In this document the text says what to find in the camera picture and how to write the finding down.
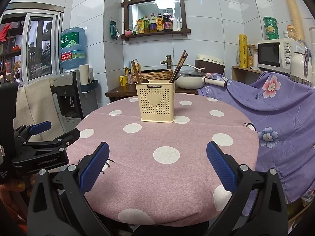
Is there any purple floral cloth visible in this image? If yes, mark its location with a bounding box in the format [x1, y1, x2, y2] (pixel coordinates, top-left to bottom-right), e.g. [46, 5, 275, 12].
[198, 72, 314, 203]

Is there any brown wooden chopstick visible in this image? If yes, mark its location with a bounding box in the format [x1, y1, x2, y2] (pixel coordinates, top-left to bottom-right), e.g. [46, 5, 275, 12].
[134, 59, 144, 83]
[130, 60, 141, 83]

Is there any white kettle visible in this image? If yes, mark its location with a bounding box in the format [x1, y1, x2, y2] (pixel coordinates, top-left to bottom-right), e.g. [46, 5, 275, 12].
[290, 40, 314, 87]

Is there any yellow wrap roll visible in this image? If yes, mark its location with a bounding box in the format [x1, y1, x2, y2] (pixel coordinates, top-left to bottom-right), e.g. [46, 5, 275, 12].
[239, 34, 248, 68]

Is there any beige cloth cover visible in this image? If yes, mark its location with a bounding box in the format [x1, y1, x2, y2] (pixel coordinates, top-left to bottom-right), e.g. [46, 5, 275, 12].
[13, 78, 64, 142]

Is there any person left hand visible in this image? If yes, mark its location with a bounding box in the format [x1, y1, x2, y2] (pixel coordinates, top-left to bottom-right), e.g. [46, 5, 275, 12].
[1, 174, 37, 221]

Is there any blue water jug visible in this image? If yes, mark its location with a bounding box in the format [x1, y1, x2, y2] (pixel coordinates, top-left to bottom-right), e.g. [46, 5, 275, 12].
[59, 27, 86, 71]

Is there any white pan with lid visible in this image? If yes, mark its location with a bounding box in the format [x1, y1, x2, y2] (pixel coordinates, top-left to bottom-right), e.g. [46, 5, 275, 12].
[175, 72, 226, 89]

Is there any water dispenser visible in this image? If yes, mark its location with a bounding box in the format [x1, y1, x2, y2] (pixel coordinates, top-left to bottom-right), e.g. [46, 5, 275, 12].
[52, 69, 99, 132]

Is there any bronze faucet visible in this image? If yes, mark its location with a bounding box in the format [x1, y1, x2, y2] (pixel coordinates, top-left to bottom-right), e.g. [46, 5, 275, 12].
[160, 55, 172, 70]

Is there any beige perforated utensil holder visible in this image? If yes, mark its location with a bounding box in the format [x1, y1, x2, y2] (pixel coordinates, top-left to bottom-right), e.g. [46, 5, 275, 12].
[136, 80, 175, 123]

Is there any woven basin sink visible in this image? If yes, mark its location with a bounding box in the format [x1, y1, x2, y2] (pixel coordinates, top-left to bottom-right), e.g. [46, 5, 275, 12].
[138, 69, 173, 80]

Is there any pink polka dot tablecloth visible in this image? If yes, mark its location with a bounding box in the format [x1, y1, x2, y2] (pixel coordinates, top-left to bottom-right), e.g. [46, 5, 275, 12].
[67, 93, 259, 226]

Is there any dark soy sauce bottle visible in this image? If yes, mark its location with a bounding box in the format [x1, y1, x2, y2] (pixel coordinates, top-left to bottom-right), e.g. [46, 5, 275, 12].
[163, 10, 173, 31]

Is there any white microwave oven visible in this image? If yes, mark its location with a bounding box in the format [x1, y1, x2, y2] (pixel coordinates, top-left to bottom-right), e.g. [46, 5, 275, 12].
[257, 38, 305, 75]

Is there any brown white rice cooker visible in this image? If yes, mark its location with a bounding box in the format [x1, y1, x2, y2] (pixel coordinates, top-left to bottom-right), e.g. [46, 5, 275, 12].
[194, 54, 225, 75]

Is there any green hanging packet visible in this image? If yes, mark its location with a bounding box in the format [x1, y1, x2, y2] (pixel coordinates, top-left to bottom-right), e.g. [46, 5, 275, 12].
[109, 20, 120, 40]

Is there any green noodle cup stack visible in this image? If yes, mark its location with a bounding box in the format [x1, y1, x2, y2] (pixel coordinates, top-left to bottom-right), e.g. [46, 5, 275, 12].
[263, 17, 279, 40]

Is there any dark wooden sink counter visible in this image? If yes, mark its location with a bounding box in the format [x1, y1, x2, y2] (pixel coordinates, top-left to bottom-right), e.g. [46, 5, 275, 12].
[105, 84, 198, 102]

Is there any dark wooden wall shelf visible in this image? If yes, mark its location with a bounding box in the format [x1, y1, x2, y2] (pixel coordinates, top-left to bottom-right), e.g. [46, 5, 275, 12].
[121, 0, 191, 41]

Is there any yellow mug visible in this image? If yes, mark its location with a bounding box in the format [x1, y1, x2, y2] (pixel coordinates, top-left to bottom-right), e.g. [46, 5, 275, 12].
[120, 75, 128, 86]

